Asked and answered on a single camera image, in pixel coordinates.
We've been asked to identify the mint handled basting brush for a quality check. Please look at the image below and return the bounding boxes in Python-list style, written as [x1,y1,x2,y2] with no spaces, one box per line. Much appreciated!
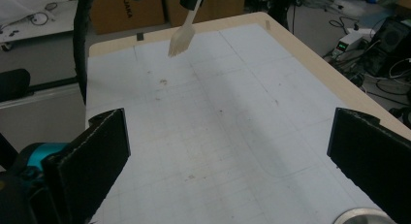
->
[168,0,207,58]

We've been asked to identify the white power strip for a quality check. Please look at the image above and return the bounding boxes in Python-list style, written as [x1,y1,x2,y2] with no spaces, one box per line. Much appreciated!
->
[348,27,377,38]

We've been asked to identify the white wheeled board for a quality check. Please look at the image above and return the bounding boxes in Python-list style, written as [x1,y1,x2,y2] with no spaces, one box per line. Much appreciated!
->
[0,10,77,52]

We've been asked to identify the brown cardboard box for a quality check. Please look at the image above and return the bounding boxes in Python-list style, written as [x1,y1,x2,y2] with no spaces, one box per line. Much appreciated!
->
[89,0,166,35]

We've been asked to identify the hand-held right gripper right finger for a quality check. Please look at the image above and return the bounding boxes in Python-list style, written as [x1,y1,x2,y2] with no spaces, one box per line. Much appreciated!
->
[327,107,411,224]

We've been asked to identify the steel utensil rack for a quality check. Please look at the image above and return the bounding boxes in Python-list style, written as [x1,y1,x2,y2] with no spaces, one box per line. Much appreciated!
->
[332,208,398,224]

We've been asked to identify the aluminium rail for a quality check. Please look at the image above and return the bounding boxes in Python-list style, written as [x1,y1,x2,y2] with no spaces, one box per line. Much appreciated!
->
[0,82,86,111]

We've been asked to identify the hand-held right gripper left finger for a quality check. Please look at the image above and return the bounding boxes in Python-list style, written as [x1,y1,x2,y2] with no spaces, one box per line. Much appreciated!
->
[42,108,132,224]

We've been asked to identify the white grid mat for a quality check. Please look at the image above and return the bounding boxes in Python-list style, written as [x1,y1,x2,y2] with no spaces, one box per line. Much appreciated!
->
[85,22,389,224]

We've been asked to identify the black rounded pad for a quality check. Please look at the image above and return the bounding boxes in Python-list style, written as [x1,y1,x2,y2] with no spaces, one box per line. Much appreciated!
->
[0,68,32,103]

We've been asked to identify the white power supply unit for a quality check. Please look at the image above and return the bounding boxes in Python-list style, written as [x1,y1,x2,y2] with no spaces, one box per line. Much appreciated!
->
[332,33,364,55]

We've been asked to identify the black computer tower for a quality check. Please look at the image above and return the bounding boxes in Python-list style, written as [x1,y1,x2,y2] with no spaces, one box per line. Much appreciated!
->
[363,16,411,78]

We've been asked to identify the black floor cables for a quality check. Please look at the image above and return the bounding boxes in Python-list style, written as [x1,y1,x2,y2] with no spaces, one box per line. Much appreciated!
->
[335,55,411,121]

